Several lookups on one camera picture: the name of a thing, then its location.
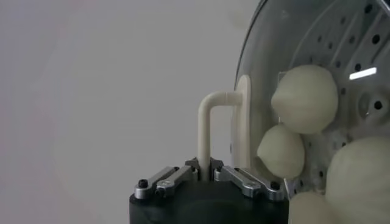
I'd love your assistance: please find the glass lid with cream handle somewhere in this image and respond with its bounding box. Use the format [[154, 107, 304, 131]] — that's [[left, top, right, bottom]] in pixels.
[[197, 0, 390, 224]]

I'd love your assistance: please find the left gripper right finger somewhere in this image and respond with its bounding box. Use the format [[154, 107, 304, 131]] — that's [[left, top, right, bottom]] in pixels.
[[209, 156, 286, 203]]

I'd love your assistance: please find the white steamed baozi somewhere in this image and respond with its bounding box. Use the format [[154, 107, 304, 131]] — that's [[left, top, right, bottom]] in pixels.
[[270, 63, 339, 135], [288, 191, 336, 224], [256, 124, 305, 180], [324, 136, 390, 224]]

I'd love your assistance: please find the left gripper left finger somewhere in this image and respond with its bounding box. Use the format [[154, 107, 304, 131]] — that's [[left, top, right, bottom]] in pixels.
[[133, 157, 201, 201]]

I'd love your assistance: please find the steel perforated steamer basket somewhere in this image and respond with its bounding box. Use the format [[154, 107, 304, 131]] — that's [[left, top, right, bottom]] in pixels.
[[252, 0, 390, 224]]

